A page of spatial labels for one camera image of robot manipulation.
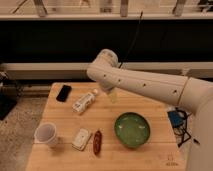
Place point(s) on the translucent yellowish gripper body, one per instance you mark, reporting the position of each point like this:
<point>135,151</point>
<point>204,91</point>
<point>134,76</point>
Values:
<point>112,95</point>

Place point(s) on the white plastic bottle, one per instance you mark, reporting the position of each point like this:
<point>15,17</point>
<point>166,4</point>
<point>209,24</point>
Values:
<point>85,101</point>

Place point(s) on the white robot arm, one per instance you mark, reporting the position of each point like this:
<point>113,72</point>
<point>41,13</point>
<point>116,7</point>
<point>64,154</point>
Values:
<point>192,94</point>

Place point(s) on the green bowl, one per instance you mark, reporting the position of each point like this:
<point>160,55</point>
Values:
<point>132,130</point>

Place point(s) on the black smartphone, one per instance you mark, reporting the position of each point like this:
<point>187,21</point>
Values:
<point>63,94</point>

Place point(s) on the brown sausage toy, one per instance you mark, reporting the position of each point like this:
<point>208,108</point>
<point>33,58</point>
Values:
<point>97,142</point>

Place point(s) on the white rectangular box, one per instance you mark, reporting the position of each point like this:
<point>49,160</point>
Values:
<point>81,139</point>

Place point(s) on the blue connector box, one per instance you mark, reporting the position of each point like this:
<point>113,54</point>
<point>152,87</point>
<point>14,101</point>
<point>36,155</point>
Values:
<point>175,119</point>

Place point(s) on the white plastic cup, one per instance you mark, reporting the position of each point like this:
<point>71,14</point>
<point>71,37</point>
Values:
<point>46,133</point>

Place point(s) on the black equipment at left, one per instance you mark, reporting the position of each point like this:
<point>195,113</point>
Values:
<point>7,103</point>

